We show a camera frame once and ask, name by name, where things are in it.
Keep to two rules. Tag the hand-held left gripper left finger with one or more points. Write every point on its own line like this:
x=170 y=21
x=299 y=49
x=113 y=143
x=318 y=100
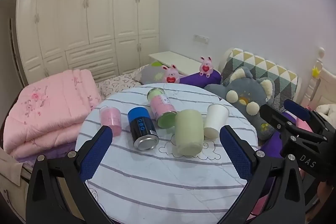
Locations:
x=95 y=153

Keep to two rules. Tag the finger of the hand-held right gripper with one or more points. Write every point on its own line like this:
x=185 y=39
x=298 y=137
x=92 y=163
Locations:
x=298 y=110
x=275 y=117

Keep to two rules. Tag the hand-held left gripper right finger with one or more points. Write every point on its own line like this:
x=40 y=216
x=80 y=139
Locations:
x=237 y=155

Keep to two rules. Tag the pink translucent cup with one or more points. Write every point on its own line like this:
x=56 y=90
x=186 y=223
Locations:
x=110 y=121

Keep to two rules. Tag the white paper cup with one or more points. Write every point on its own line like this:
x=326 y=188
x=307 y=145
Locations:
x=215 y=120

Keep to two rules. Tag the pale green cup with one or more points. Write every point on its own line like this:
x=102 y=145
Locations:
x=189 y=132

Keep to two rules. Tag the white plush toy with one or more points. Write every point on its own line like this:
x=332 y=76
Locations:
x=326 y=111

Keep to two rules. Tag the white bed headboard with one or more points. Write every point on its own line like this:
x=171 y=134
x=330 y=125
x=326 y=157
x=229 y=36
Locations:
x=324 y=85

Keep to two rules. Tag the grey koala plush toy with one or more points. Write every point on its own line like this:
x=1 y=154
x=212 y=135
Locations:
x=244 y=92

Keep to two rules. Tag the yellow star decoration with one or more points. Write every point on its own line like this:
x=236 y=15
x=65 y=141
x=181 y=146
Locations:
x=316 y=71

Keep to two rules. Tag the triangle patterned cushion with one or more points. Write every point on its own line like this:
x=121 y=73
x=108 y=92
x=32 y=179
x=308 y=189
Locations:
x=265 y=69

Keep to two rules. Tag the blue and black can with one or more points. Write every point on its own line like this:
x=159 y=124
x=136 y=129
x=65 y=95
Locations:
x=142 y=127

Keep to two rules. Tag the folded pink quilt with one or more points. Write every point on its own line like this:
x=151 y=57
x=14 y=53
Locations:
x=50 y=108

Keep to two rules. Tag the striped white tablecloth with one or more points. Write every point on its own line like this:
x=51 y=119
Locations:
x=157 y=182

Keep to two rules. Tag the heart print bed sheet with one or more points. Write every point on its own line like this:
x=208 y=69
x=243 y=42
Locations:
x=115 y=85

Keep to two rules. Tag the pink and green can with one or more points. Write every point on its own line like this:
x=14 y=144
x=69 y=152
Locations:
x=161 y=108

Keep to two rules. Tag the beige garment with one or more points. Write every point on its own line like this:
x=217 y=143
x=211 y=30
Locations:
x=11 y=166

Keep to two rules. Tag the purple pillow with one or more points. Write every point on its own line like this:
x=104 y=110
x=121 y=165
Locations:
x=199 y=79

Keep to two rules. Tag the pink bunny plush toy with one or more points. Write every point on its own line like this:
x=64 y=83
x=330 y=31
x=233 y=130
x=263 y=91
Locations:
x=206 y=66
x=171 y=75

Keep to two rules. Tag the grey pillow with green leaf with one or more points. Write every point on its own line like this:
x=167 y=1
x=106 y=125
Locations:
x=152 y=73

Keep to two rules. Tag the white bedside table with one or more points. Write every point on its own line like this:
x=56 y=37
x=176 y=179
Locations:
x=173 y=60

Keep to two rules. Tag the cream wardrobe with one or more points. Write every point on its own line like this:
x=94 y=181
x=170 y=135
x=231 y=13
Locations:
x=86 y=11

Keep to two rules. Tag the white wall socket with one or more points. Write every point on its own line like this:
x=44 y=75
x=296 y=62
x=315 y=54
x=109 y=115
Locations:
x=201 y=39

